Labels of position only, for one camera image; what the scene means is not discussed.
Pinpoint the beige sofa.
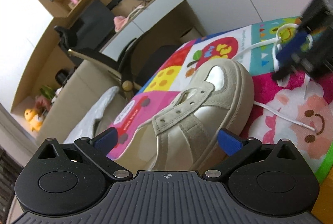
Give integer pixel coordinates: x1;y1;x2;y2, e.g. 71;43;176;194
36;61;127;145

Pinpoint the white shoelace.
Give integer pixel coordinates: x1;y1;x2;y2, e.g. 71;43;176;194
232;23;316;132

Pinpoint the beige suede sneaker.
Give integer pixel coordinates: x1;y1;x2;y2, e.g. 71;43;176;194
115;58;254;173

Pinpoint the yellow duck plush toy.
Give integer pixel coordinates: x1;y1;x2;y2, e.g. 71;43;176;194
24;109;44;132

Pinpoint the potted flower plant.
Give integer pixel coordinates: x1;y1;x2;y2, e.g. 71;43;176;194
35;85;56;111

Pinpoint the white fluffy blanket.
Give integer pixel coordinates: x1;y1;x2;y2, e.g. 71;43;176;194
64;86;120;144

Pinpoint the colourful cartoon play mat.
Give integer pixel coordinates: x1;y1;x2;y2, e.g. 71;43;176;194
106;17;332;182

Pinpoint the black computer monitor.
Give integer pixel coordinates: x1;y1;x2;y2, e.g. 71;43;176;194
72;0;115;48

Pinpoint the black office chair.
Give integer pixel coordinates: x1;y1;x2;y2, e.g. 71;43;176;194
54;26;179;101

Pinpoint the pink cloth on desk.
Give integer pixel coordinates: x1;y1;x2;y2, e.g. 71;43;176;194
113;16;130;32

